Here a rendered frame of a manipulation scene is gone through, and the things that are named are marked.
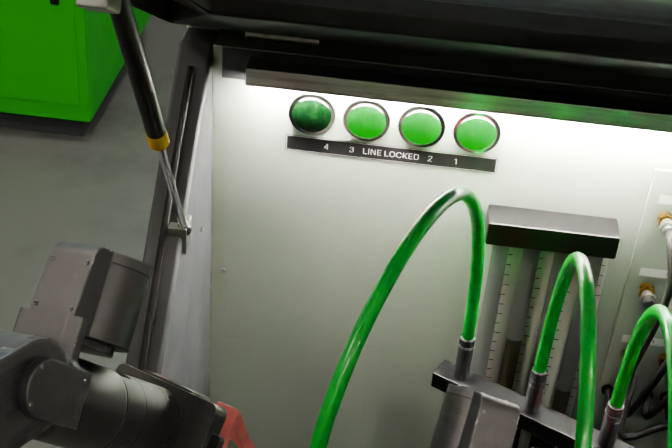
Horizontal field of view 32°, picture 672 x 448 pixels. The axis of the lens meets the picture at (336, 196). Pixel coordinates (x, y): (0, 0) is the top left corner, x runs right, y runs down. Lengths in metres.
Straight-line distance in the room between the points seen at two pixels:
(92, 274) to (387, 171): 0.61
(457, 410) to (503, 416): 0.04
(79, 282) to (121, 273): 0.03
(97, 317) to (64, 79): 3.03
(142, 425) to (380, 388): 0.74
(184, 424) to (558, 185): 0.63
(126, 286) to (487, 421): 0.32
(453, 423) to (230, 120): 0.50
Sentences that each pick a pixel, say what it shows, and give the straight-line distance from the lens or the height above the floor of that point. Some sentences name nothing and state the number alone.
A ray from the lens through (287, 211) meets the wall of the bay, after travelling 1.35.
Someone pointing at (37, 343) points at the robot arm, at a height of 1.56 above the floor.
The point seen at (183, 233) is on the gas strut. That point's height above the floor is 1.31.
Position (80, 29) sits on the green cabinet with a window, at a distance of 3.68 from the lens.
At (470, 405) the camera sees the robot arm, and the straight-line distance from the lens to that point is 0.95.
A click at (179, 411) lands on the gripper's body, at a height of 1.44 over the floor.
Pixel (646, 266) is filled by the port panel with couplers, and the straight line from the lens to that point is 1.38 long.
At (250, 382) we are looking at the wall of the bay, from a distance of 1.53.
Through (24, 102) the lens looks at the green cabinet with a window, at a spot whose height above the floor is 0.13.
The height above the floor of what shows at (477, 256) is 1.29.
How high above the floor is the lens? 2.02
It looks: 34 degrees down
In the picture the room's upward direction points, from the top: 5 degrees clockwise
